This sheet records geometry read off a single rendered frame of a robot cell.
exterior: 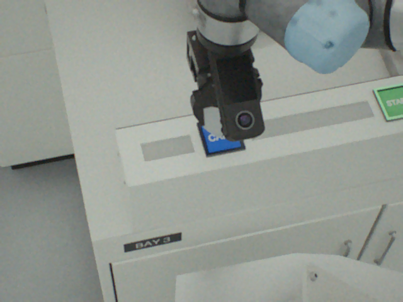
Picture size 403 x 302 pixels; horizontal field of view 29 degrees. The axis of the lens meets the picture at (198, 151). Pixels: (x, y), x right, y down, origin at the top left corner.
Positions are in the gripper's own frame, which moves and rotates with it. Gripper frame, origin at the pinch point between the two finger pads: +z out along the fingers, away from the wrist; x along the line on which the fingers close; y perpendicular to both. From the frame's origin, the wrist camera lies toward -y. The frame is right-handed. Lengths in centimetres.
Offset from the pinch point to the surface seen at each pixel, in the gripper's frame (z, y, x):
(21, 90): 59, 59, 29
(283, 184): 10.5, -3.9, -8.5
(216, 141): 1.6, 0.0, 0.8
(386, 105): 1.6, 0.5, -24.2
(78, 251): 98, 34, 24
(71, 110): 16.0, 19.9, 19.1
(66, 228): 98, 42, 26
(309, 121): 2.5, 0.8, -12.9
